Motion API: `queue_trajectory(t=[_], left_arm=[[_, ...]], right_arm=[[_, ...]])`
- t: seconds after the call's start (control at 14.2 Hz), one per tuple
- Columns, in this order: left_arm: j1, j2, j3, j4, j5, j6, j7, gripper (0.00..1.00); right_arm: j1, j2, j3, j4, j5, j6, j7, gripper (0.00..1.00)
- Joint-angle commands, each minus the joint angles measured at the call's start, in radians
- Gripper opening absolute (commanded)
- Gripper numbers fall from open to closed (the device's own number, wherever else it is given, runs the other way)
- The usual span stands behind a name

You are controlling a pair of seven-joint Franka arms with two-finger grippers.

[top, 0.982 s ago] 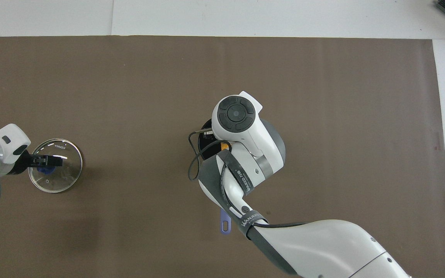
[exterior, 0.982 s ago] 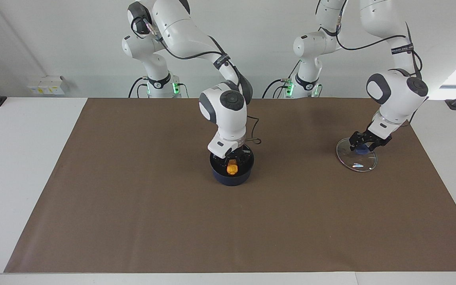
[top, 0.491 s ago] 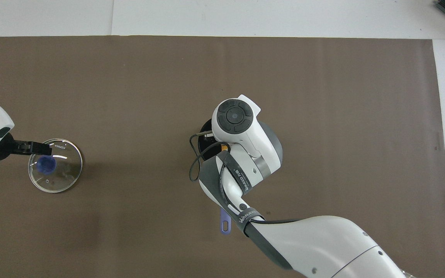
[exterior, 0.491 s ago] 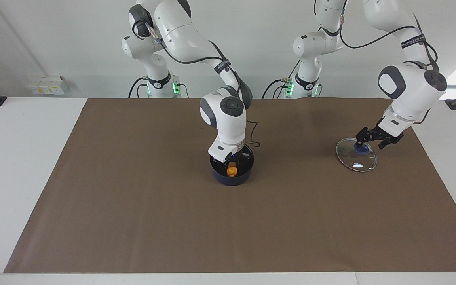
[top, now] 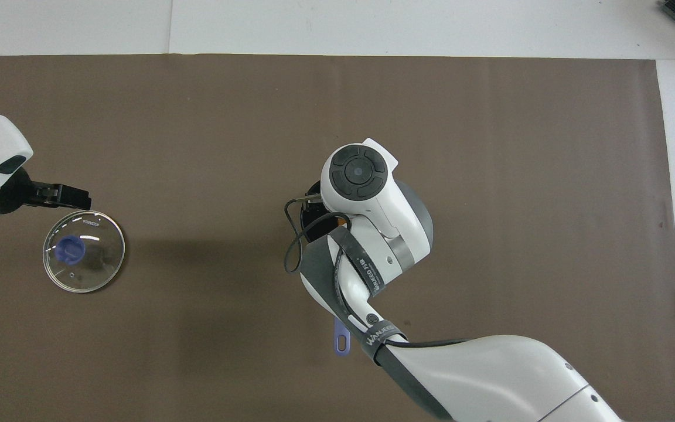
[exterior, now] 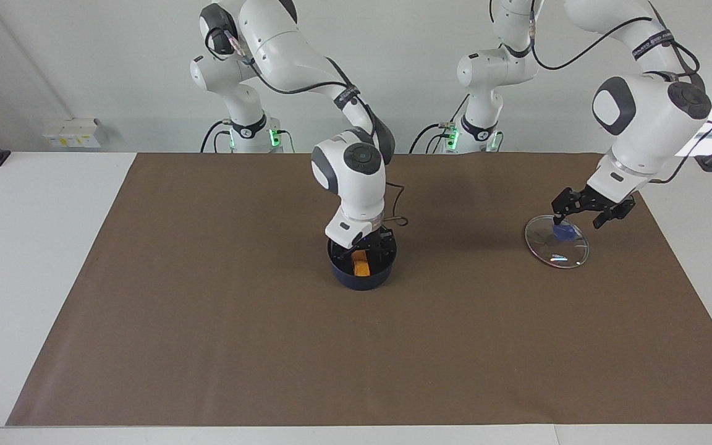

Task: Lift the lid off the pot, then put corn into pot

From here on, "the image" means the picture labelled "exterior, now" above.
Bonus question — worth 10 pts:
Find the dark blue pot purple handle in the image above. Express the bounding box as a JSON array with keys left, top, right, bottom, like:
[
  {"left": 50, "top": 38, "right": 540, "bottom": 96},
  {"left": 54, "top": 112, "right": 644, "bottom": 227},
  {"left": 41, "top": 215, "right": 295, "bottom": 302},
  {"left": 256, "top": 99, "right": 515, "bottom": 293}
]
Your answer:
[{"left": 327, "top": 230, "right": 398, "bottom": 291}]

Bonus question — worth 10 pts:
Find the black base power cable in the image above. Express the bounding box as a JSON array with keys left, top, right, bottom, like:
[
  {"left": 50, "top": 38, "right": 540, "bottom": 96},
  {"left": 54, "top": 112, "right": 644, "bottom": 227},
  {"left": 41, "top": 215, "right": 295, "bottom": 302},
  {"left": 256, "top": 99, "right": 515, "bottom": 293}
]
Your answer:
[
  {"left": 200, "top": 119, "right": 234, "bottom": 154},
  {"left": 409, "top": 122, "right": 456, "bottom": 155}
]

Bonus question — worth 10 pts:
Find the white wall socket box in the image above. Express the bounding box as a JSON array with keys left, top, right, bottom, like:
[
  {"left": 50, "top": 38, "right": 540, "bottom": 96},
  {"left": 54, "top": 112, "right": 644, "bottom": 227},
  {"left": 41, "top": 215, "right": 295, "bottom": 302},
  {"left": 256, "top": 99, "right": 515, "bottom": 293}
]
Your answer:
[{"left": 42, "top": 117, "right": 103, "bottom": 150}]

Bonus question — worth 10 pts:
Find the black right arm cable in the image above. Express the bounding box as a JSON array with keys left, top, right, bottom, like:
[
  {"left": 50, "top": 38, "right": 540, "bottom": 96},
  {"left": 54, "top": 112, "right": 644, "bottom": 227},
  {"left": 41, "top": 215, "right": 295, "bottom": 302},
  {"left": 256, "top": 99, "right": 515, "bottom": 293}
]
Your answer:
[{"left": 205, "top": 28, "right": 410, "bottom": 229}]

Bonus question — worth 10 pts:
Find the brown table mat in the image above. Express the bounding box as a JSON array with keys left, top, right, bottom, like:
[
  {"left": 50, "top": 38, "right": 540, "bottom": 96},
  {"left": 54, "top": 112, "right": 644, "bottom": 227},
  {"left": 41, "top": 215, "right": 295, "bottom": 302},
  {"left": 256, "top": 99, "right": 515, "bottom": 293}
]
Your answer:
[{"left": 7, "top": 153, "right": 712, "bottom": 426}]

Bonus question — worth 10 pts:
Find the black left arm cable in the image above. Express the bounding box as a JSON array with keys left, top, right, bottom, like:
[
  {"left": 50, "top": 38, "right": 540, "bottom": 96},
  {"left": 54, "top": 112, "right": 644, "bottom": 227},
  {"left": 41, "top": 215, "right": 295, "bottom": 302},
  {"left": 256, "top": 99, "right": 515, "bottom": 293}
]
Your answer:
[{"left": 528, "top": 0, "right": 712, "bottom": 184}]

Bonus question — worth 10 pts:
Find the glass lid purple knob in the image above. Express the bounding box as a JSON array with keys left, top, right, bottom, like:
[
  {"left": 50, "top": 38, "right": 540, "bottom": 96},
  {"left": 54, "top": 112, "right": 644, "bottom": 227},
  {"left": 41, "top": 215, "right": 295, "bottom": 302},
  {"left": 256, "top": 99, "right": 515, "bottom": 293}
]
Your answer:
[{"left": 523, "top": 214, "right": 590, "bottom": 270}]

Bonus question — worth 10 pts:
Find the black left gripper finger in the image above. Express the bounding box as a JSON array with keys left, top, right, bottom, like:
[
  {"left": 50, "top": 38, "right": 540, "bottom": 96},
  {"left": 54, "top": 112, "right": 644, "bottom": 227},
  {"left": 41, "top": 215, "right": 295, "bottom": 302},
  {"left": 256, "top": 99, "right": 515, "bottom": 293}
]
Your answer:
[
  {"left": 591, "top": 197, "right": 637, "bottom": 231},
  {"left": 551, "top": 190, "right": 577, "bottom": 227}
]

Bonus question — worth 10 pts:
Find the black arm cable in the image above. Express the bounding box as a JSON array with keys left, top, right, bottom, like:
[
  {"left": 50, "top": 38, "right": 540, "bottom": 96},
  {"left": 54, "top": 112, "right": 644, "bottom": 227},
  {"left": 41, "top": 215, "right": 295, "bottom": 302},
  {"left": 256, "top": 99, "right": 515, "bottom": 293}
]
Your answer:
[
  {"left": 205, "top": 28, "right": 410, "bottom": 229},
  {"left": 528, "top": 0, "right": 712, "bottom": 184}
]

